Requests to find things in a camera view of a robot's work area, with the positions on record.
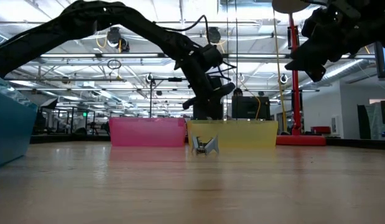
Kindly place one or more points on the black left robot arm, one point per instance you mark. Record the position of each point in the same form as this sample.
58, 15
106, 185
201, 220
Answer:
86, 15

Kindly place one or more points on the teal plastic tray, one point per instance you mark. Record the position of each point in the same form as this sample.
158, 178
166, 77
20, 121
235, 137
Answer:
12, 130

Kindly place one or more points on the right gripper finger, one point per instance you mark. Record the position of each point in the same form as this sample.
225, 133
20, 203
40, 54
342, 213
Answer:
315, 23

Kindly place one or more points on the yellow plastic bin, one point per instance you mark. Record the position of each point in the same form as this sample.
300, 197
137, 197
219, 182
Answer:
242, 133

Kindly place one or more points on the person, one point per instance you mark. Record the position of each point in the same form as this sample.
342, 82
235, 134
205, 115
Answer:
238, 91

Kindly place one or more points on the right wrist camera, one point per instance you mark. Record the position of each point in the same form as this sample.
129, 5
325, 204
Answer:
307, 67

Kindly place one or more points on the small black monitor back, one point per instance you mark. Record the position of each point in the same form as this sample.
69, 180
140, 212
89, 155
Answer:
200, 114

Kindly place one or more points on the red desk lamp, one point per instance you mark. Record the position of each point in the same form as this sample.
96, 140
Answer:
294, 93

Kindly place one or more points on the black gantry frame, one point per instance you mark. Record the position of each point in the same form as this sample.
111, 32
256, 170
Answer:
175, 80

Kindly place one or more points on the red box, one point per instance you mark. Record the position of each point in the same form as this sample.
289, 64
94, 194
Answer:
320, 130

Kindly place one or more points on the large black monitor back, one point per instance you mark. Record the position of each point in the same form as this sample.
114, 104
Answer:
249, 109

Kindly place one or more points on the pink plastic bin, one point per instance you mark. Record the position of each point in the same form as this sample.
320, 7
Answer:
147, 132

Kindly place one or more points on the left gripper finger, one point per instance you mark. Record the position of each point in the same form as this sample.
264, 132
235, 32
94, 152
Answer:
223, 90
190, 104

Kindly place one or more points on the grey staple remover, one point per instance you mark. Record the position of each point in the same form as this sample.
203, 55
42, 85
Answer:
213, 145

